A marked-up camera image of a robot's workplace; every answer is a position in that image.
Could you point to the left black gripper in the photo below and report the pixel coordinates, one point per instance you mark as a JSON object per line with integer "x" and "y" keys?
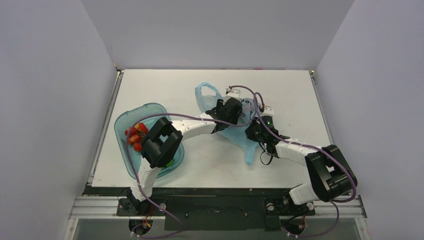
{"x": 220, "y": 104}

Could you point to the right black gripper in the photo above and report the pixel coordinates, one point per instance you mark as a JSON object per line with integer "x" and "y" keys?
{"x": 262, "y": 120}

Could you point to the light blue plastic bag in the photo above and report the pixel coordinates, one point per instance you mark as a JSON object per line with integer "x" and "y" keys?
{"x": 207, "y": 97}

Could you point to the red fake fruit bunch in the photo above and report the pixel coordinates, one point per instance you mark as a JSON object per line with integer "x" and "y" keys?
{"x": 136, "y": 135}

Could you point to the green fake watermelon ball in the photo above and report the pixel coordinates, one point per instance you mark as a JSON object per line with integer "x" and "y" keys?
{"x": 169, "y": 164}

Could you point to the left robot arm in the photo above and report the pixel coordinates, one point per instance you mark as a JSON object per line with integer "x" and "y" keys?
{"x": 162, "y": 141}

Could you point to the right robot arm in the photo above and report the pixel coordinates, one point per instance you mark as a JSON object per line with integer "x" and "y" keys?
{"x": 330, "y": 176}

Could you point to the teal transparent plastic tray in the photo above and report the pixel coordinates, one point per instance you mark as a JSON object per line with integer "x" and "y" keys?
{"x": 131, "y": 158}

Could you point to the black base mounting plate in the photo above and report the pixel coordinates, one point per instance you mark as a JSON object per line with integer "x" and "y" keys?
{"x": 210, "y": 209}

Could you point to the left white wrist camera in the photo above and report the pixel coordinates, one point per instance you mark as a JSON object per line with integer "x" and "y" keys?
{"x": 232, "y": 92}

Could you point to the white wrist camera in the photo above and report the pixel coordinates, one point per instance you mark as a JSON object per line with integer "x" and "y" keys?
{"x": 232, "y": 92}
{"x": 266, "y": 111}

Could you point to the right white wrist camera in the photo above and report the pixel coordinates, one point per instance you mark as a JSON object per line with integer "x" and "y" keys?
{"x": 266, "y": 111}

